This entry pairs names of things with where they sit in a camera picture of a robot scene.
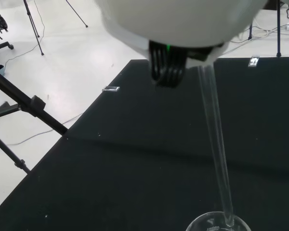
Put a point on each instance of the black chair base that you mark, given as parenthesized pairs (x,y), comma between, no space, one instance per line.
(2,45)

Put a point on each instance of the heavy black tripod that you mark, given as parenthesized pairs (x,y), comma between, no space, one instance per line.
(38,103)

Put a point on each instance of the thin black tripod leg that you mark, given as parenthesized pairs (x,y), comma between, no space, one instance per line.
(278,29)
(250,31)

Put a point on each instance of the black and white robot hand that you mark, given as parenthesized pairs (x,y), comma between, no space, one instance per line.
(183,19)

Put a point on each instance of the slim black tripod leg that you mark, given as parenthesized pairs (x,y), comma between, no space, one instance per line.
(77,14)

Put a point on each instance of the black bench cloth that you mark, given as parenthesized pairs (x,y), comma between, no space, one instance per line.
(135,168)

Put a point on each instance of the glass beaker with water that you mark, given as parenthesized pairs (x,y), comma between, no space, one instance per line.
(214,227)

